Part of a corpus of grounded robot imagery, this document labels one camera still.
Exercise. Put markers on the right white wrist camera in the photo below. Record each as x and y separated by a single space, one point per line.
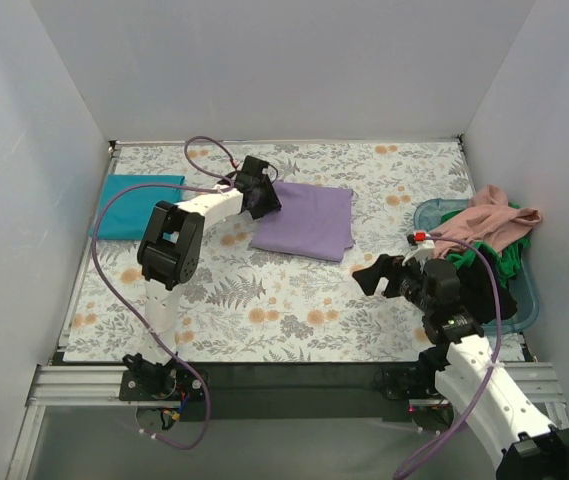
423 247

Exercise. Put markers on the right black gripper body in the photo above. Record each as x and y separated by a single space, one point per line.
393 276

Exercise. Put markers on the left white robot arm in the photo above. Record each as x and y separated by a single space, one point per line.
170 248

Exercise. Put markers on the folded teal t shirt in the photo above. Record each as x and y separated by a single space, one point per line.
128 217

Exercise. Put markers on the green t shirt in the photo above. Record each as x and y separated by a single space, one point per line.
502 232

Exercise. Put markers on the purple t shirt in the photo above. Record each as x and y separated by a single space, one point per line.
313 222

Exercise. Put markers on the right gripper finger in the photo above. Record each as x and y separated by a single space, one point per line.
369 278
396 286

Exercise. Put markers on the floral table mat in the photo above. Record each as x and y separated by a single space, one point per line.
247 305

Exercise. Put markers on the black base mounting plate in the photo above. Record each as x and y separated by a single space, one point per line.
282 391

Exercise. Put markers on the teal plastic basket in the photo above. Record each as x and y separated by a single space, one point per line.
424 215

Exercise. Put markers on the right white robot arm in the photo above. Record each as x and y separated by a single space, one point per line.
459 368

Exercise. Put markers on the black t shirt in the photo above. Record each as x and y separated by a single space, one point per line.
476 289

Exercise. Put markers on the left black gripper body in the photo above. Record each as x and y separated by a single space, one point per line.
266 195

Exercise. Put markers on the pink t shirt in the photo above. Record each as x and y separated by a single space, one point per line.
491 220

